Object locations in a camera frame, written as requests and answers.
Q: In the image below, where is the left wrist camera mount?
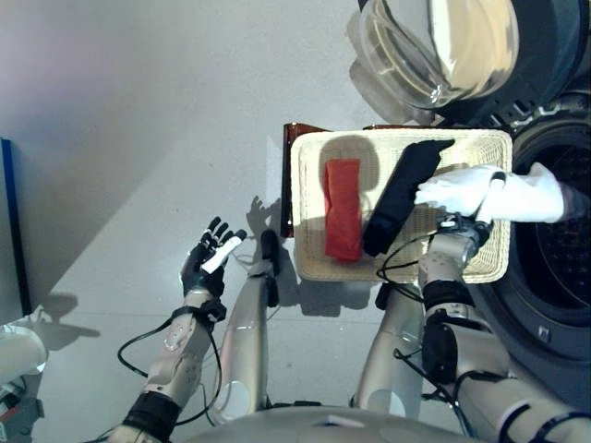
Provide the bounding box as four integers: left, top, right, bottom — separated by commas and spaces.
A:
196, 299, 227, 324

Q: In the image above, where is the silver robot left leg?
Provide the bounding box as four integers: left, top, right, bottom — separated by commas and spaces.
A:
211, 229, 283, 425

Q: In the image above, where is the black cloth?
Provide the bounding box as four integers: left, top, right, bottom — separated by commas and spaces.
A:
363, 138, 456, 257

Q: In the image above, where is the silver robot right leg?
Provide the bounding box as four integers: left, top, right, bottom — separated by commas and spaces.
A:
353, 283, 428, 421

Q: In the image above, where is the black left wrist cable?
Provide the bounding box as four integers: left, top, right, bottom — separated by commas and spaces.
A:
117, 308, 223, 425

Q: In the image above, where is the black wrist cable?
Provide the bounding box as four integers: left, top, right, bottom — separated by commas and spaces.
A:
117, 308, 223, 425
376, 233, 463, 416

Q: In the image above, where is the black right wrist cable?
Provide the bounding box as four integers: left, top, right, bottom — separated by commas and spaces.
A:
376, 233, 463, 416

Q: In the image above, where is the grey front-load washing machine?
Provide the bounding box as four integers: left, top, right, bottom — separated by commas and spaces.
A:
470, 91, 591, 412

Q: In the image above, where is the dark brown wooden stool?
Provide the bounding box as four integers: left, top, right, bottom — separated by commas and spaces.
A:
281, 122, 444, 239

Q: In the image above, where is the white cloth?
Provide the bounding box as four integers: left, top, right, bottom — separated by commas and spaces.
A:
415, 162, 567, 225

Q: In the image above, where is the white rounded device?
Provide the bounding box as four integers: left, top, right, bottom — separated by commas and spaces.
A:
0, 322, 50, 439

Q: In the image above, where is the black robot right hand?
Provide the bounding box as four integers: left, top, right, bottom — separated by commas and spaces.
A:
475, 170, 508, 232

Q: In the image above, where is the thin white floor cable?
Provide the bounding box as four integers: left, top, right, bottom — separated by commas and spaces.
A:
234, 234, 260, 269

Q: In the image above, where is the silver robot torso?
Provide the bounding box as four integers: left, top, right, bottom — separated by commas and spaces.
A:
184, 401, 476, 443

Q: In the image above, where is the red cloth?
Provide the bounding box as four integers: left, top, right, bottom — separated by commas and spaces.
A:
324, 158, 364, 263

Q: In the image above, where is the white woven wicker basket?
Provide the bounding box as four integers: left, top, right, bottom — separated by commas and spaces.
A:
290, 128, 514, 283

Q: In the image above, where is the silver robot leg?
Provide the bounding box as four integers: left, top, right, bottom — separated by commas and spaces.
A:
211, 229, 283, 425
353, 283, 428, 421

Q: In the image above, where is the flat panel with dark edge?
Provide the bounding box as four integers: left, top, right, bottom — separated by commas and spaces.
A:
0, 138, 32, 319

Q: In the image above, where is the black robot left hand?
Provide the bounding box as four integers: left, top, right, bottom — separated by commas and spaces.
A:
180, 216, 249, 299

